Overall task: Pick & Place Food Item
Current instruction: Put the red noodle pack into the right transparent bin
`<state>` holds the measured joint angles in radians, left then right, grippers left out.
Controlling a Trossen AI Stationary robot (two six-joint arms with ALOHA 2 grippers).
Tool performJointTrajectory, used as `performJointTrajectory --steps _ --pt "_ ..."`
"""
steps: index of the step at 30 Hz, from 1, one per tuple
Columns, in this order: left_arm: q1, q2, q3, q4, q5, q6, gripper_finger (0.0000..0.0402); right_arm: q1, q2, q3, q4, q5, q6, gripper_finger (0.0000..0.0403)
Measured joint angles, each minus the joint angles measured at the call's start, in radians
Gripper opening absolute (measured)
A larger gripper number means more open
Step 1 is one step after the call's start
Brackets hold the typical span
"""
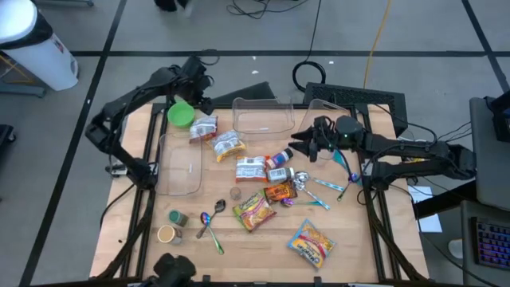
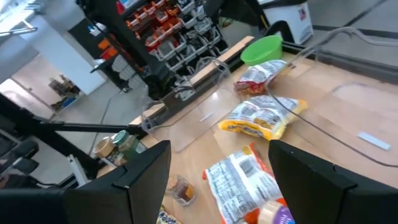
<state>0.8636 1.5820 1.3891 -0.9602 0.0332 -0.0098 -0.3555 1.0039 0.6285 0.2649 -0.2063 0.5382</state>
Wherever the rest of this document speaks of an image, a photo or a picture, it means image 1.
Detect white trash bin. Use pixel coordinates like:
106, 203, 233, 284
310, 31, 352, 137
0, 0, 80, 92

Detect black desk leg bar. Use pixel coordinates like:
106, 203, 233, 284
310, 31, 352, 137
413, 179, 478, 220

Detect blue ramen packet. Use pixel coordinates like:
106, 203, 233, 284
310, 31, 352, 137
286, 218, 337, 270

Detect black coiled cable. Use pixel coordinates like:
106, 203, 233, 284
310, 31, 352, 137
292, 0, 328, 93

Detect orange dark snack packet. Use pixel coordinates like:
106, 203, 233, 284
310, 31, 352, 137
262, 181, 299, 203

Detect black equipment piece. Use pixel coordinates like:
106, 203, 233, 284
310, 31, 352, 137
0, 124, 17, 155

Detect purple iridescent spoon teal handle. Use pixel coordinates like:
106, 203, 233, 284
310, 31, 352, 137
280, 197, 324, 208

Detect black desktop device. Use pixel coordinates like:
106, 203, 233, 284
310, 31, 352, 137
484, 90, 510, 144

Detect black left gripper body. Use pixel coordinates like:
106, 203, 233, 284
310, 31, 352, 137
175, 55, 214, 103

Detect green plastic bowl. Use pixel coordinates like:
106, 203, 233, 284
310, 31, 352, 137
167, 100, 196, 129

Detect purple label spice bottle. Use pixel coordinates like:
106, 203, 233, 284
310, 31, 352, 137
265, 147, 295, 171

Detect lime chili shrimp ramen packet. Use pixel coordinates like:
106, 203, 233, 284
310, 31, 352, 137
232, 190, 278, 233

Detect grey desk foot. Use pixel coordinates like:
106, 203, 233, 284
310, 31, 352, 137
33, 0, 96, 8
0, 79, 47, 99

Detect white paper sheet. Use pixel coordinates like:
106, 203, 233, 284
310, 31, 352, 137
408, 185, 443, 234

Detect black triangular frame base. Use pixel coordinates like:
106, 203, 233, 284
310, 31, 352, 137
210, 81, 278, 105

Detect tan lid jar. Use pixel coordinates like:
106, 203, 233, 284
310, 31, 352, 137
156, 224, 183, 246

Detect black perforated case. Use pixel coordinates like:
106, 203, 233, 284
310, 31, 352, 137
303, 81, 410, 136

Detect orange chicken ramen packet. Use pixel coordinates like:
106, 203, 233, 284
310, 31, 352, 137
234, 155, 271, 184
188, 115, 219, 144

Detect tangled black cables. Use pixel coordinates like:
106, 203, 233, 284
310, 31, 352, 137
226, 0, 312, 20

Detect thin black cable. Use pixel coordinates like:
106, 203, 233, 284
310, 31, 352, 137
99, 183, 136, 228

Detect green lid herb jar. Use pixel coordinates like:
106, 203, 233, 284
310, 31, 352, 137
167, 209, 190, 228

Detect person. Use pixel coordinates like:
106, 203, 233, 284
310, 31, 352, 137
153, 0, 192, 19

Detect purple spoon green handle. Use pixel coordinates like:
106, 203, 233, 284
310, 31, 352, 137
336, 172, 359, 202

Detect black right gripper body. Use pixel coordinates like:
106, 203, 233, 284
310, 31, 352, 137
309, 115, 339, 163

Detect clear plastic bin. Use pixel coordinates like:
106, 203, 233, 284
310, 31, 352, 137
294, 98, 351, 163
231, 96, 296, 141
155, 130, 205, 197

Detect silver spoon patterned handle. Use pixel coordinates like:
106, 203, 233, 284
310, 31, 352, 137
292, 179, 332, 211
294, 171, 346, 193

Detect iridescent spoon green handle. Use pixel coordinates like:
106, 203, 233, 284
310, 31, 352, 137
199, 211, 226, 256

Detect grey desk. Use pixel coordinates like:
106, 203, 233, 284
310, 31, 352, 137
461, 96, 510, 287

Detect yellow ramen packet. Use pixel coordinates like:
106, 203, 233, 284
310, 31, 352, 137
209, 129, 247, 163

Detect backlit black keyboard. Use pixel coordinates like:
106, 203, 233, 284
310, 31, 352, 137
472, 217, 510, 272

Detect yellow cable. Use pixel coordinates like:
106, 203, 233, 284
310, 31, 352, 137
362, 0, 394, 89

